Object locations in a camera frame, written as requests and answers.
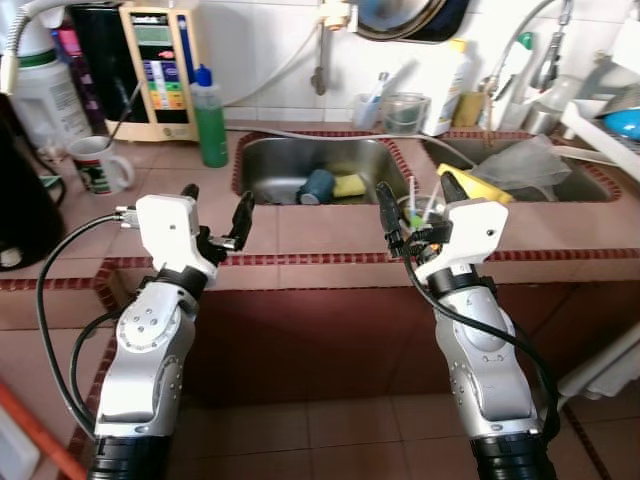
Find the green dish soap bottle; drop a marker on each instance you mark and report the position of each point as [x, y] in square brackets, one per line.
[210, 130]

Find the folded white drying rack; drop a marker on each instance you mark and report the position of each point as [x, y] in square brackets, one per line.
[610, 365]

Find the steel cup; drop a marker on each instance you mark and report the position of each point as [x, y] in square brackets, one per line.
[542, 120]

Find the dark hanging pan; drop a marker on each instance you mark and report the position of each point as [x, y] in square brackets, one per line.
[410, 20]

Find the clear plastic bag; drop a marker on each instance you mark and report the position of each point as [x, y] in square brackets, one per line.
[525, 165]

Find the stainless steel sink basin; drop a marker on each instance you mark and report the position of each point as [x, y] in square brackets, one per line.
[275, 160]
[590, 180]

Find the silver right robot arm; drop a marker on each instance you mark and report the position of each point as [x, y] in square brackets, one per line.
[480, 370]

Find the chrome wall tap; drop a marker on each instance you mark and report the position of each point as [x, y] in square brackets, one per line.
[320, 60]

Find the chrome swivel faucet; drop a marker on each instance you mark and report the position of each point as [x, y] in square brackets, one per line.
[550, 60]

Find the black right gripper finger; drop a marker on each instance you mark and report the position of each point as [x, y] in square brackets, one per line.
[453, 190]
[390, 215]

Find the yellow dish sponge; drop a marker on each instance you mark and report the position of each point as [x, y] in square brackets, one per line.
[350, 186]

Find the tan scrubbing sponge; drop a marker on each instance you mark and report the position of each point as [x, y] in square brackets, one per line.
[470, 110]

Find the teal plastic mug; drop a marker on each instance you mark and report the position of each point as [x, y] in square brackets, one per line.
[315, 188]

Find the black kettle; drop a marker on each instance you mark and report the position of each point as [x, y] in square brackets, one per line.
[25, 200]

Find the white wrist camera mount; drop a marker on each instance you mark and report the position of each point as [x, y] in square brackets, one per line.
[470, 235]
[170, 230]

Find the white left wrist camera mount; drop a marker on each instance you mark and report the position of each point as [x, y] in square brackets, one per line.
[170, 230]

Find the yellow bowl with grey base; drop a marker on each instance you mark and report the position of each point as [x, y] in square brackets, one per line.
[490, 188]

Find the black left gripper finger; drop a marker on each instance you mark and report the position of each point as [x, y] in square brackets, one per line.
[190, 192]
[243, 220]

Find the green and white spoon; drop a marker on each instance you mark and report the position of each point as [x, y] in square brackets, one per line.
[414, 215]

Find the beige water purifier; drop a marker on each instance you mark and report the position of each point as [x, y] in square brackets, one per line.
[160, 110]

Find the clear plastic tub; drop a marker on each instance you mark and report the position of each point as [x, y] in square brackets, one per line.
[405, 115]

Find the large white plastic jug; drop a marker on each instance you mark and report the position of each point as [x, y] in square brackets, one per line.
[45, 100]

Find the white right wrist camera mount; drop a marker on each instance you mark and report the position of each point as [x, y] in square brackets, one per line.
[470, 235]

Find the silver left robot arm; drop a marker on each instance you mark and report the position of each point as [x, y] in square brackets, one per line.
[145, 370]

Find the white plastic stick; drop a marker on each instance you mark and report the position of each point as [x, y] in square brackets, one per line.
[412, 195]

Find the clear toothbrush cup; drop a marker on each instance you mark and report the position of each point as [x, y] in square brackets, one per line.
[367, 112]

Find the white plastic dish rack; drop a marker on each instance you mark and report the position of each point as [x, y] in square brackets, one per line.
[600, 135]

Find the white detergent bottle yellow cap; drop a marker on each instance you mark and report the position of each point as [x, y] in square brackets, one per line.
[448, 95]

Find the blue bowl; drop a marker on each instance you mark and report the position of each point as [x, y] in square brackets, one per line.
[622, 124]

